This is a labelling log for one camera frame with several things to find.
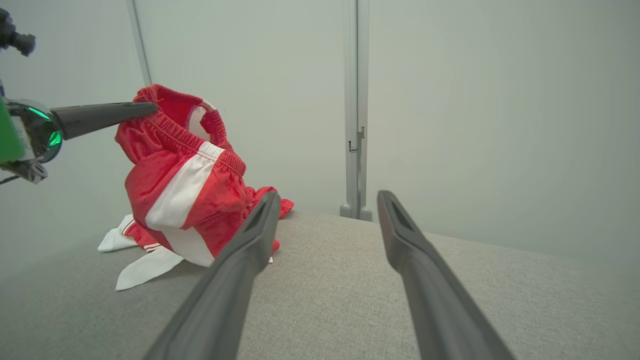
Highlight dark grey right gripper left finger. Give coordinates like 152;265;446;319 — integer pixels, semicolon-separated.
142;191;282;360

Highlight red shorts with white stripe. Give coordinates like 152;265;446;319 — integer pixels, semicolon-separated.
114;83;296;268

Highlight grey partition post with feet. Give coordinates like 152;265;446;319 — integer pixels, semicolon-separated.
340;0;373;222

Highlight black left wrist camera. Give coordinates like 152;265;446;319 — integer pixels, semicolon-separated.
0;7;37;57

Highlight thin grey partition strip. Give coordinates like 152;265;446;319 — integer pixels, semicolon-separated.
126;0;153;87

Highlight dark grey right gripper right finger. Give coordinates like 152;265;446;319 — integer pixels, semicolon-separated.
376;190;516;360

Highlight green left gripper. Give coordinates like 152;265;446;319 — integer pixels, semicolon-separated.
0;97;159;185

